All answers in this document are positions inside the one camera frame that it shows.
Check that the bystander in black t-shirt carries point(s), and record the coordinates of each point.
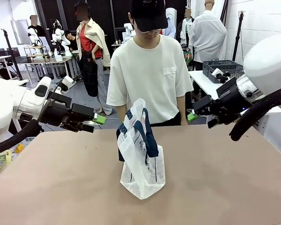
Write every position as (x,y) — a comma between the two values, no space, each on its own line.
(37,29)

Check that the mannequin with white shirt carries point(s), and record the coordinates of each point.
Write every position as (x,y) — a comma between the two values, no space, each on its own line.
(208,35)

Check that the person's left hand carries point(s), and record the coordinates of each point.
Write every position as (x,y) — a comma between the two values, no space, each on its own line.
(184,122)

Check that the black tripod stand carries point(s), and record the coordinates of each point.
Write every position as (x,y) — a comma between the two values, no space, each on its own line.
(11,54)
(238,35)

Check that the mannequin with cream jacket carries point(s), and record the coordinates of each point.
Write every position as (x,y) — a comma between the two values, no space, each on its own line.
(91,47)

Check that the bystander in blue shirt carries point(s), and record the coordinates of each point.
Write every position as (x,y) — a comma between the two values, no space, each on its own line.
(170,30)

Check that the grey plastic basket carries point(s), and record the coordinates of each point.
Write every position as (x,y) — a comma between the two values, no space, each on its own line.
(215,64)
(231,72)

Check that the small yellow box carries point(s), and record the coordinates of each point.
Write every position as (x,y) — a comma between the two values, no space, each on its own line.
(19,148)

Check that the background work table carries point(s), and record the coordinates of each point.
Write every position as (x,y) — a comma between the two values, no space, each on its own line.
(48,61)

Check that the clear plastic shopping bag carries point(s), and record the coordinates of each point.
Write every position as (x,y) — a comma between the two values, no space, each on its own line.
(140,178)

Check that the clear plastic storage bin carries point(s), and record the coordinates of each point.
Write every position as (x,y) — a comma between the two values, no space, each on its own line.
(27,141)

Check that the person in white t-shirt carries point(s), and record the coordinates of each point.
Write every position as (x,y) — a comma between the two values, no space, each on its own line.
(145,77)

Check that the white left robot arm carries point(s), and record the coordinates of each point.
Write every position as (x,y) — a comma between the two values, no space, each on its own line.
(4,105)

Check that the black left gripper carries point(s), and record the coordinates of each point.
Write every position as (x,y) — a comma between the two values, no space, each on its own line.
(60,107)

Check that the seated bystander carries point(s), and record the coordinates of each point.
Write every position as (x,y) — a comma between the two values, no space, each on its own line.
(71,39)

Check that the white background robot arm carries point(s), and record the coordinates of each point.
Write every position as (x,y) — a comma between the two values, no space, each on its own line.
(64,42)
(32,36)
(127,31)

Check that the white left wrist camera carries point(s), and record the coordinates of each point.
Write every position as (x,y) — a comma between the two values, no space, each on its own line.
(67,81)

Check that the black baseball cap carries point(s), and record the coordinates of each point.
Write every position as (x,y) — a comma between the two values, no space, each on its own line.
(149,14)

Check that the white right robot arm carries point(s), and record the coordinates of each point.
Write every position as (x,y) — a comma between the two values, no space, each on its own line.
(267,65)

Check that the person's left forearm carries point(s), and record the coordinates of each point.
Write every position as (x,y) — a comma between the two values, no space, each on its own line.
(182,107)

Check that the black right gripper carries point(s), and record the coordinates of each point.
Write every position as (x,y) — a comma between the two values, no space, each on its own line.
(229,100)

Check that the bystander in white coat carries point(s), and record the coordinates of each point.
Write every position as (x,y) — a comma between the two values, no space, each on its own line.
(186,28)

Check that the white side table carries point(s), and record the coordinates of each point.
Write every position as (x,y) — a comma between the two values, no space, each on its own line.
(201,80)

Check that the grey wall board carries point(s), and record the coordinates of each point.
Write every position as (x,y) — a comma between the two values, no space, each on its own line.
(19,31)

